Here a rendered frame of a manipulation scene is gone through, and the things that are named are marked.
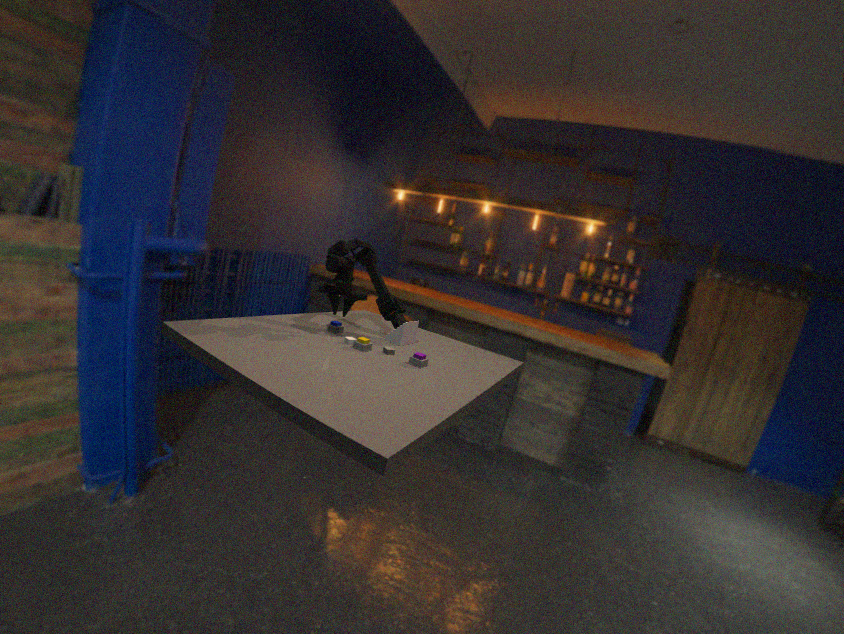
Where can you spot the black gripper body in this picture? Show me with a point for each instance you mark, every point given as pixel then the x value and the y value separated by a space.
pixel 354 295

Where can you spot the yellow button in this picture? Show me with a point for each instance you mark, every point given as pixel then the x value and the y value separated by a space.
pixel 362 344

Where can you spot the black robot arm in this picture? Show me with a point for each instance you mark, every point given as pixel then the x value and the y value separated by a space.
pixel 336 263

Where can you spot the purple button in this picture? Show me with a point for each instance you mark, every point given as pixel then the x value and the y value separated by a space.
pixel 418 360

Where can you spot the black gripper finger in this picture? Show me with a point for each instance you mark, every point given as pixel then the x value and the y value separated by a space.
pixel 348 303
pixel 334 302

